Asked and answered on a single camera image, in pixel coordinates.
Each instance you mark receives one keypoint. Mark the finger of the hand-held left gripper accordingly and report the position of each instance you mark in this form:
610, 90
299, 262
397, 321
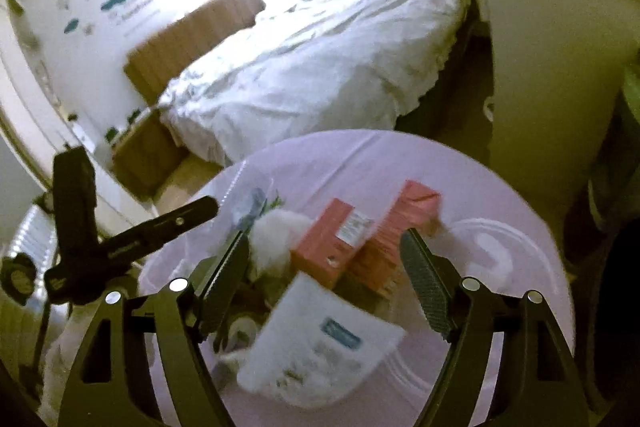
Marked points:
175, 219

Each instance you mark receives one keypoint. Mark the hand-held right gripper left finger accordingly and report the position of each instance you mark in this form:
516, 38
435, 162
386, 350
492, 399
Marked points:
227, 277

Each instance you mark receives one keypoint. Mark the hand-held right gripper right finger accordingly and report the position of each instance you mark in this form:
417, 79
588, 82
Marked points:
425, 282

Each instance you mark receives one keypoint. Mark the white tissue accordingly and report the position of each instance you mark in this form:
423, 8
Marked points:
275, 232

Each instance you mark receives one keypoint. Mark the clear wrapper with blue print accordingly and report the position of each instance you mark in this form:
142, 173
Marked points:
255, 204

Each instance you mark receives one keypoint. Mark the plain pink box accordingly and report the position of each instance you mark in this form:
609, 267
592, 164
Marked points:
405, 207

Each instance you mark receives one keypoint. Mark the pink box with white label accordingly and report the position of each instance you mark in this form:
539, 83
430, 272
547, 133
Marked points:
325, 242

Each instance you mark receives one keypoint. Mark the white packet with blue label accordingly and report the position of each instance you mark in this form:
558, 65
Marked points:
300, 357

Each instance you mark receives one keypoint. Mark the white radiator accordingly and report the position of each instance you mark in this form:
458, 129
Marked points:
35, 232

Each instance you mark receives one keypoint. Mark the wooden nightstand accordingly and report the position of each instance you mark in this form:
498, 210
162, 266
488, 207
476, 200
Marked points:
145, 152

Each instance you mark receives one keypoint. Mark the purple tablecloth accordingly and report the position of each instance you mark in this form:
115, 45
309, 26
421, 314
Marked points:
350, 167

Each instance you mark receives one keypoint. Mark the brown padded headboard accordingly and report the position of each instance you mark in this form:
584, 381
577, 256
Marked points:
200, 32

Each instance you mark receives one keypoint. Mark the bed with white duvet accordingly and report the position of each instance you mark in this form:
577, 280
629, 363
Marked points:
310, 72

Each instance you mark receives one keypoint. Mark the white cabinet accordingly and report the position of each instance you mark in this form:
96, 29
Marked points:
550, 57

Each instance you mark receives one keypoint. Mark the green bag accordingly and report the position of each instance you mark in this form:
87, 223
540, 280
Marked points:
631, 117

